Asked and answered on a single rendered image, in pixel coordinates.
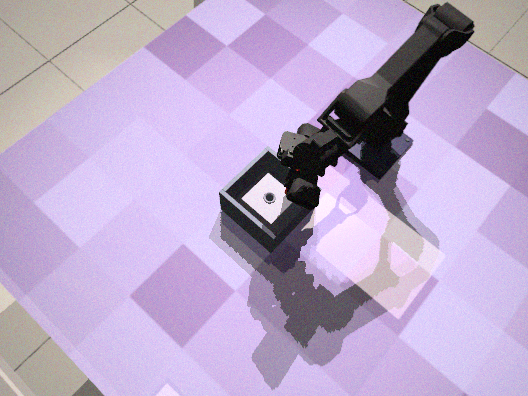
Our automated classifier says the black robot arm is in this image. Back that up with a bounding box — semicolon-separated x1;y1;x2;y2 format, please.
277;2;474;175

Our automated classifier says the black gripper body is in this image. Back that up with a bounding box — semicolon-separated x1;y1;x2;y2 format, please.
286;123;338;211

